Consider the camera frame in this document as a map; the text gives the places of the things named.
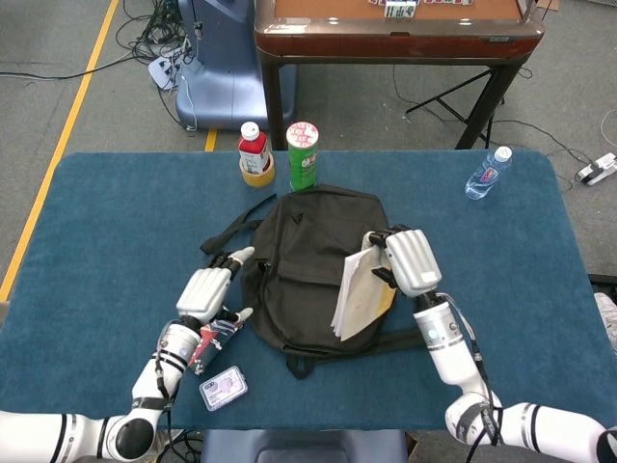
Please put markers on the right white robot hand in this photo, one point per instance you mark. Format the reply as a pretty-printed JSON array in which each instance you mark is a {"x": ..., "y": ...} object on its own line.
[{"x": 414, "y": 260}]

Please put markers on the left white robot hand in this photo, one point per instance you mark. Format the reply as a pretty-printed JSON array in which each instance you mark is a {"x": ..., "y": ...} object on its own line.
[{"x": 205, "y": 291}]

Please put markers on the white booklet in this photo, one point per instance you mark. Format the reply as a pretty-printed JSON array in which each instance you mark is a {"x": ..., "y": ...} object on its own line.
[{"x": 359, "y": 299}]

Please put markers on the black backpack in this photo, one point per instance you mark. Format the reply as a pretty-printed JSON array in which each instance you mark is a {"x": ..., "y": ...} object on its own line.
[{"x": 299, "y": 251}]

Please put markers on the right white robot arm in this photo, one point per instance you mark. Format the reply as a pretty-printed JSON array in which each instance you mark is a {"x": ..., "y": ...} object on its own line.
[{"x": 448, "y": 347}]

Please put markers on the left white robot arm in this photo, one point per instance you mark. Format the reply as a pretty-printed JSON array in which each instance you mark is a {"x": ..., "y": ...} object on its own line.
[{"x": 159, "y": 376}]

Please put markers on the red black patterned book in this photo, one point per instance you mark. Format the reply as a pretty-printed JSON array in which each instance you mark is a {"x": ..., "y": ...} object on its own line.
[{"x": 209, "y": 347}]

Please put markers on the white plastic case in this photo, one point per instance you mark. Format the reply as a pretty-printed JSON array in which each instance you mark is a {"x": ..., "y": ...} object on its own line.
[{"x": 224, "y": 388}]

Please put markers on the clear water bottle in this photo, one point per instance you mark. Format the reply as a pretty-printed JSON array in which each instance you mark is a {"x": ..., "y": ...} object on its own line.
[{"x": 484, "y": 176}]

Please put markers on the blue table cloth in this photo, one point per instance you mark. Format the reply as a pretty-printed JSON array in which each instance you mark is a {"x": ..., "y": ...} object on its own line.
[{"x": 120, "y": 217}]

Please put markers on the yellow tape roll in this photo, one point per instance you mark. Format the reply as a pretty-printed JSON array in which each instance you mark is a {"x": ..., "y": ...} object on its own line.
[{"x": 258, "y": 181}]

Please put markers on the green chips can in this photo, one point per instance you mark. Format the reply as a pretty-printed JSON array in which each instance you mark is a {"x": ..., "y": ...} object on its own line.
[{"x": 303, "y": 164}]

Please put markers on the red juice bottle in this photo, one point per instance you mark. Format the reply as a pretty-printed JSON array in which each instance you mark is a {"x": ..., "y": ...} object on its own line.
[{"x": 253, "y": 149}]

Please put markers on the grey blue robot torso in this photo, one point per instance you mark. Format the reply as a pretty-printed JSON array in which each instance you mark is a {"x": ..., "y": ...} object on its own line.
[{"x": 299, "y": 446}]

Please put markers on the white shoe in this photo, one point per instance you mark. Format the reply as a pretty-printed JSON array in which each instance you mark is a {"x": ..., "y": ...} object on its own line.
[{"x": 607, "y": 318}]

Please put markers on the white power strip black plug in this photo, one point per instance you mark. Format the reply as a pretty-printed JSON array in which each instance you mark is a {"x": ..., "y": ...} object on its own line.
[{"x": 600, "y": 169}]

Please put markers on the brown mahjong table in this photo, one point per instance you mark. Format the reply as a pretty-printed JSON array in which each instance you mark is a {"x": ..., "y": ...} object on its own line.
[{"x": 385, "y": 46}]

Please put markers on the white power strip with plugs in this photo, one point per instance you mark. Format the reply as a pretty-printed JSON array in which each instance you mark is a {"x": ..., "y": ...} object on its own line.
[{"x": 161, "y": 70}]

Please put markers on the blue machine base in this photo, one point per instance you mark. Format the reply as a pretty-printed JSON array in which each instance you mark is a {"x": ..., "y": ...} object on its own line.
[{"x": 226, "y": 62}]

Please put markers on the green white mahjong tiles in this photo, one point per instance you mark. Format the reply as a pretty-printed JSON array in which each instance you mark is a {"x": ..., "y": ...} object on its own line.
[{"x": 400, "y": 9}]

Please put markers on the brown cardboard piece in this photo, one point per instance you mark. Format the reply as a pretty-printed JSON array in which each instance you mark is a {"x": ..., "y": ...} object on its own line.
[{"x": 549, "y": 5}]

